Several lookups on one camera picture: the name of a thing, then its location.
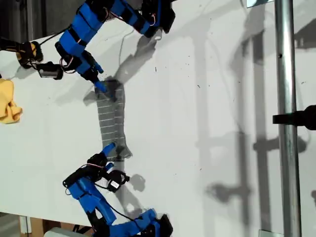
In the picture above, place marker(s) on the white box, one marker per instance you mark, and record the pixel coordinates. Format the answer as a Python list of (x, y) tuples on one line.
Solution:
[(59, 232)]

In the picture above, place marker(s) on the black and yellow tool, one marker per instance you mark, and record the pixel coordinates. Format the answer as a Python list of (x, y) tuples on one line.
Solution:
[(24, 51)]

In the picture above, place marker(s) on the steel post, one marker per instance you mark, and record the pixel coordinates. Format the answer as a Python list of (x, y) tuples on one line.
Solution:
[(286, 74)]

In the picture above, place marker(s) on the white table leg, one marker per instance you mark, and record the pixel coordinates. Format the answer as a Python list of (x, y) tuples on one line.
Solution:
[(25, 224)]

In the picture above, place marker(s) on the yellow cloth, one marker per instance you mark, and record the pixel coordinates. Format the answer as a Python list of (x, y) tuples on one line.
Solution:
[(6, 98)]

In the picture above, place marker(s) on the grey striped towel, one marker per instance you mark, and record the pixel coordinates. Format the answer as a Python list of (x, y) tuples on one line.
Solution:
[(108, 118)]

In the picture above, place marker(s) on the black clamp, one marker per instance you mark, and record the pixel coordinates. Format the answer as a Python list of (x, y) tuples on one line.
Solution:
[(303, 117)]

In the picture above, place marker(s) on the brown cardboard box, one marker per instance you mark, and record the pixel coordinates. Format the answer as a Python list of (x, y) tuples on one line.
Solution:
[(37, 225)]

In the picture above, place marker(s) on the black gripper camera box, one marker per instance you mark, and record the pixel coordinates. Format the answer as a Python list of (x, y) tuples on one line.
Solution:
[(50, 71), (116, 181)]

